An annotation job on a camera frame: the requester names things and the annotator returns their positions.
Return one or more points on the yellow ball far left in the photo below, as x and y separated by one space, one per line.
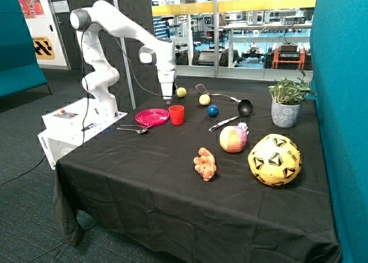
181 92

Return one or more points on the grey patterned plant pot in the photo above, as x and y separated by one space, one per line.
285 116

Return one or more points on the black acoustic panel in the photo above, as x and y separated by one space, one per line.
137 82

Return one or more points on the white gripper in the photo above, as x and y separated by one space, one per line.
166 80

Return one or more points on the silver spoon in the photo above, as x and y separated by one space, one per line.
138 131

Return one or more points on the teal sofa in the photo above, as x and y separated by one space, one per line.
19 68

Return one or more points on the green potted plant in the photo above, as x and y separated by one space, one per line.
287 92

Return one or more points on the black tablecloth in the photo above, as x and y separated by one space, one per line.
146 187

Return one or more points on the yellow ball middle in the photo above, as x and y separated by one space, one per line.
204 100

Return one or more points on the pastel plush ball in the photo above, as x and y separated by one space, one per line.
233 139

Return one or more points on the blue ball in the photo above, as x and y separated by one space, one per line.
212 110

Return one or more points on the yellow black soccer ball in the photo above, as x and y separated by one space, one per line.
275 160

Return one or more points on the pink plastic plate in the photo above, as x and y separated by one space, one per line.
152 117

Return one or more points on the orange plush toy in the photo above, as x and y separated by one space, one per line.
205 164

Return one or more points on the yellow black sign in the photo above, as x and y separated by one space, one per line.
43 48

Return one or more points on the red plastic cup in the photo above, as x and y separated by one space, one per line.
177 114

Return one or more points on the red wall poster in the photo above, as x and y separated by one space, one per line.
32 9

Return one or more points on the teal partition panel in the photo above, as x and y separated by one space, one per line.
339 58

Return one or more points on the black marker pen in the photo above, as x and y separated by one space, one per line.
87 127

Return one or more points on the black camera stand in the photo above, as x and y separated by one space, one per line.
169 20

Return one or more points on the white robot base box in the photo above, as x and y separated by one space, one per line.
63 127

